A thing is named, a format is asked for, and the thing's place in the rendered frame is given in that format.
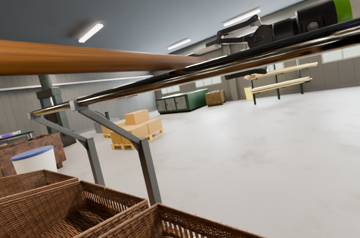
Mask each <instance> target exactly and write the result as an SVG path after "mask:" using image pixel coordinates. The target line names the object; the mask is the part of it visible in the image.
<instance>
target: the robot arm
mask: <svg viewBox="0 0 360 238"><path fill-rule="evenodd" d="M295 16H296V19H293V20H292V18H287V19H284V20H281V21H278V22H276V23H273V24H270V25H265V24H262V22H261V21H260V18H259V16H258V15H257V14H255V15H254V16H252V17H251V18H250V19H248V20H247V21H244V22H242V23H239V24H236V25H233V26H230V27H227V28H225V29H222V30H220V31H218V32H217V39H216V40H214V41H211V42H209V43H206V44H205V45H206V48H203V49H200V50H197V51H194V54H195V55H200V54H203V53H206V52H209V51H212V50H215V49H218V48H221V45H220V44H239V43H247V44H248V46H249V49H250V48H254V47H257V46H261V45H264V44H267V43H271V42H274V41H278V40H282V39H285V38H288V37H291V36H295V35H299V34H302V33H306V32H309V31H312V30H315V29H319V28H323V27H326V26H330V25H334V24H337V23H340V22H343V21H347V20H350V19H354V18H358V17H360V0H324V1H322V2H319V3H316V4H313V5H310V6H307V7H305V8H302V9H299V10H297V11H296V12H295ZM250 27H253V28H255V27H258V28H257V29H256V31H255V32H254V33H253V34H252V35H251V36H245V37H240V38H223V37H224V36H227V35H230V34H233V33H236V32H239V31H242V30H244V29H247V28H250ZM255 73H257V74H262V75H264V74H267V73H268V66H264V67H261V68H257V69H252V70H247V71H242V72H238V73H234V74H229V75H225V79H226V80H229V79H234V78H239V77H243V76H248V75H252V74H255Z"/></svg>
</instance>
